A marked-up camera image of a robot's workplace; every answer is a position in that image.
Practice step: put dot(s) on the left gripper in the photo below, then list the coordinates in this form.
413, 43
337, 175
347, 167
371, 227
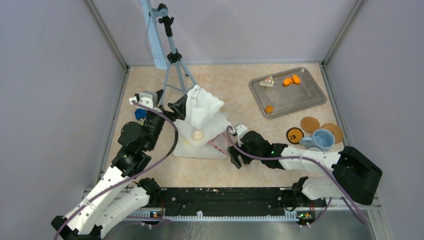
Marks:
179, 107

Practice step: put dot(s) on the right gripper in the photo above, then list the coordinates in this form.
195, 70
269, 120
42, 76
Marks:
242, 144

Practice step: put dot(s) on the pink handled tongs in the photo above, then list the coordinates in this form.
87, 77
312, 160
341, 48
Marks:
220, 143

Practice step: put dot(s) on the round orange cookie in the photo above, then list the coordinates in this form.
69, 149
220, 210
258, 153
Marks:
269, 109

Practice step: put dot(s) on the white tiered pillow stand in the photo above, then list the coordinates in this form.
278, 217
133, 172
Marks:
203, 112

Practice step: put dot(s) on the black orange face coaster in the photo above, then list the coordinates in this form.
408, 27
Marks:
294, 135

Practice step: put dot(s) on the white round bun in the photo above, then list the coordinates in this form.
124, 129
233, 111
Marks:
197, 135

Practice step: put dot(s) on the small white decorated cake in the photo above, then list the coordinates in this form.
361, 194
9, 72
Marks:
267, 82

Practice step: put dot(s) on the orange cookie pieces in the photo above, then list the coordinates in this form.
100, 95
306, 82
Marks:
295, 79

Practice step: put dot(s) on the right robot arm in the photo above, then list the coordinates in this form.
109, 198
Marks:
347, 174

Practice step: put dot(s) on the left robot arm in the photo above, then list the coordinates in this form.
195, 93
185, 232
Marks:
98, 213

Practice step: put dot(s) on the blue toy car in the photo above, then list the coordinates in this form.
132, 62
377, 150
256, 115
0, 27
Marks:
140, 114

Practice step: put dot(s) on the steel serving tray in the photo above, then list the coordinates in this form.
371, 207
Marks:
290, 99

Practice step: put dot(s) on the round wooden coaster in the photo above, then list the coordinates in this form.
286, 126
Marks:
309, 124

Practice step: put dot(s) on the light blue mug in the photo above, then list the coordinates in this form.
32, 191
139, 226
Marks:
321, 139

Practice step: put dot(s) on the woven rattan coaster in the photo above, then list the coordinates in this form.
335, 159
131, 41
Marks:
335, 130

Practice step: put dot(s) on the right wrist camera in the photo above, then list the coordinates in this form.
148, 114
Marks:
239, 130

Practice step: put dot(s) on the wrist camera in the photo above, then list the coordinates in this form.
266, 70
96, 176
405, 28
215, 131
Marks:
145, 98
239, 130

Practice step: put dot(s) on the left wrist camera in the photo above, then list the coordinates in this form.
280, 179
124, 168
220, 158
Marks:
145, 98

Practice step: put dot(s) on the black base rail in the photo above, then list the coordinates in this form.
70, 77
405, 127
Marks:
231, 201

